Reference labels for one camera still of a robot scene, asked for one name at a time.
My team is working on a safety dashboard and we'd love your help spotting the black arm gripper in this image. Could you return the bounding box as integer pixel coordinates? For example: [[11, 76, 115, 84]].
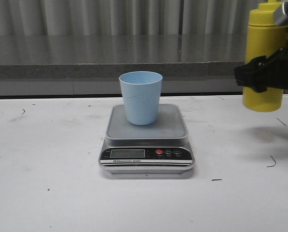
[[234, 28, 288, 93]]

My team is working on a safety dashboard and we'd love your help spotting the yellow squeeze bottle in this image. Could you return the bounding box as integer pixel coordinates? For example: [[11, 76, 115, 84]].
[[243, 0, 288, 112]]

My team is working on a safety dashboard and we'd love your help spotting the light blue plastic cup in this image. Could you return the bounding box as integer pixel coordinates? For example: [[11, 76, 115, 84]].
[[119, 71, 163, 125]]

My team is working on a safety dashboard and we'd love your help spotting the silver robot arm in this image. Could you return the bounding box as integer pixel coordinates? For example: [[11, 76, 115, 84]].
[[234, 0, 288, 93]]

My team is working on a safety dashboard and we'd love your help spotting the silver digital kitchen scale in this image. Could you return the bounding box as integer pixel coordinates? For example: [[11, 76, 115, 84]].
[[99, 104, 195, 174]]

